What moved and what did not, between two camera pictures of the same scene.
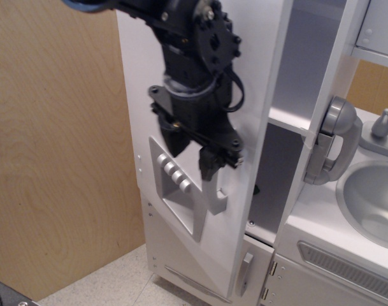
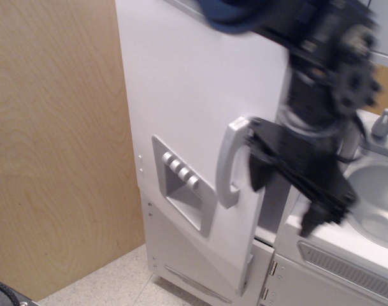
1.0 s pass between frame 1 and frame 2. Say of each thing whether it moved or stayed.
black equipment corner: stayed
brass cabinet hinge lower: stayed
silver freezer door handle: stayed
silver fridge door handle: moved
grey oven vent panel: stayed
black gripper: moved
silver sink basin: stayed
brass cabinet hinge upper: stayed
